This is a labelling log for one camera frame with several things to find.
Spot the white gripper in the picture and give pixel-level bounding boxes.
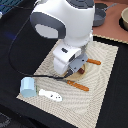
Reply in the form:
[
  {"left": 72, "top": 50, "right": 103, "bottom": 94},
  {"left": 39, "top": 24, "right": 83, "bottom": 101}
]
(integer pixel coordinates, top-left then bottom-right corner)
[{"left": 53, "top": 40, "right": 88, "bottom": 75}]

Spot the light blue cup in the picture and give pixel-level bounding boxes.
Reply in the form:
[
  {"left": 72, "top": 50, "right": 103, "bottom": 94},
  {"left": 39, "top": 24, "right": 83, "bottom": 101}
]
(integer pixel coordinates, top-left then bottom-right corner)
[{"left": 20, "top": 77, "right": 36, "bottom": 97}]

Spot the brown sausage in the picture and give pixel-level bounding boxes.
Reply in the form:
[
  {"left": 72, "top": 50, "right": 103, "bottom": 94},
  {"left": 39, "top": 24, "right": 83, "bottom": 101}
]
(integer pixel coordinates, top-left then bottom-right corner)
[{"left": 78, "top": 68, "right": 84, "bottom": 74}]

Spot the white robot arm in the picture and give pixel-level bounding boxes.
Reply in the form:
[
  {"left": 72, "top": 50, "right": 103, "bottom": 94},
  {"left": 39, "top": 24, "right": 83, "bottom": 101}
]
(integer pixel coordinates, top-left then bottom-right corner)
[{"left": 30, "top": 0, "right": 95, "bottom": 77}]

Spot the round wooden plate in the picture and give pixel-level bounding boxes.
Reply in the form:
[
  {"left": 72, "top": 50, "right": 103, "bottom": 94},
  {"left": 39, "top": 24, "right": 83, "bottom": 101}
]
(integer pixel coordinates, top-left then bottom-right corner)
[{"left": 67, "top": 65, "right": 86, "bottom": 81}]

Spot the beige woven placemat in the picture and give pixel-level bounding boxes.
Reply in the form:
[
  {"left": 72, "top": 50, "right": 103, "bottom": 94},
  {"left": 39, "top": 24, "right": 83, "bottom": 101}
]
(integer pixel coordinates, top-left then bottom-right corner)
[{"left": 17, "top": 41, "right": 118, "bottom": 128}]

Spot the brown stove board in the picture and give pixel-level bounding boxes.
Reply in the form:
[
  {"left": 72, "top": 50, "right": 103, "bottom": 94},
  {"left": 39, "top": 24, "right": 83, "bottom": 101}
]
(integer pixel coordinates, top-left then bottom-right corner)
[{"left": 93, "top": 0, "right": 128, "bottom": 43}]

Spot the beige bowl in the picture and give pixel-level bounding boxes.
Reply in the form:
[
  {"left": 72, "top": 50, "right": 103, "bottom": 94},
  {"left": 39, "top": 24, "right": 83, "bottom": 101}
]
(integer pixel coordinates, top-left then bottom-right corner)
[{"left": 121, "top": 7, "right": 128, "bottom": 30}]

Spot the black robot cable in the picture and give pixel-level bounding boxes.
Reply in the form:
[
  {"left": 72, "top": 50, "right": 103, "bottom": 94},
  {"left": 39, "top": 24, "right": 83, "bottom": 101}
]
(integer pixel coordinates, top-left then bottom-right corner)
[{"left": 7, "top": 0, "right": 73, "bottom": 80}]

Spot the knife with wooden handle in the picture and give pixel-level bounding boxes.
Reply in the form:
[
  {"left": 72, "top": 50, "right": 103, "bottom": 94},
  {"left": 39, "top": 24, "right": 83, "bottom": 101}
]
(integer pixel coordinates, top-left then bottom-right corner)
[{"left": 87, "top": 59, "right": 101, "bottom": 65}]

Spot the fork with wooden handle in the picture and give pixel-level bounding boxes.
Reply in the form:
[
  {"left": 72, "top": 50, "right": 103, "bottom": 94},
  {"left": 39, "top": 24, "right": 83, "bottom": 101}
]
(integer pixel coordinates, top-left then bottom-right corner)
[{"left": 54, "top": 78, "right": 89, "bottom": 91}]

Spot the grey saucepan with handle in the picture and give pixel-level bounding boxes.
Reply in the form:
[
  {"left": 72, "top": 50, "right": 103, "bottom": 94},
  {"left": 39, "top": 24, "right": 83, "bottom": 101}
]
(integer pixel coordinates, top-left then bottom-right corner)
[{"left": 93, "top": 4, "right": 115, "bottom": 27}]

